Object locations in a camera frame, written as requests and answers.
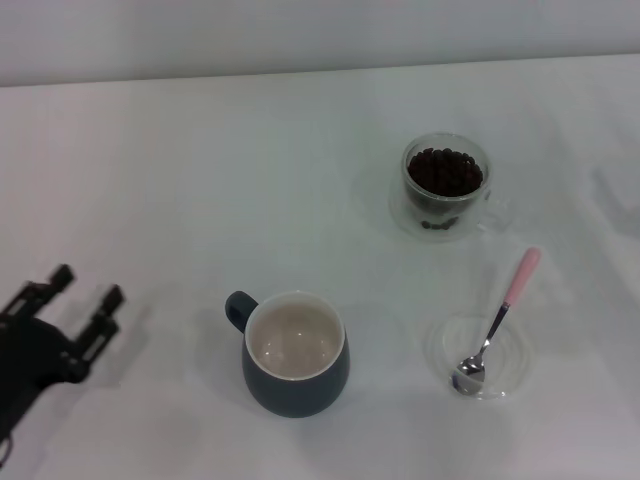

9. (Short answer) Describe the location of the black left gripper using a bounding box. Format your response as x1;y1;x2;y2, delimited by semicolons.
0;263;125;441

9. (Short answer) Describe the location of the dark blue mug cream inside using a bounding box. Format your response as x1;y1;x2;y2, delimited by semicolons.
224;289;351;419

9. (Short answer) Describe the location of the pink-handled steel spoon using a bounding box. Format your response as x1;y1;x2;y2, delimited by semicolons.
449;247;542;397

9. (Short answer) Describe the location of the double-walled clear glass cup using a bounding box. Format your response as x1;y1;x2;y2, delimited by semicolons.
389;132;512;244

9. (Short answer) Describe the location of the coffee beans heap in glass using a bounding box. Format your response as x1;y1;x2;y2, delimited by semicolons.
407;147;485;231

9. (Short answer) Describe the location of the clear glass saucer dish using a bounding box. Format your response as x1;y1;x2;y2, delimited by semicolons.
424;309;531;401

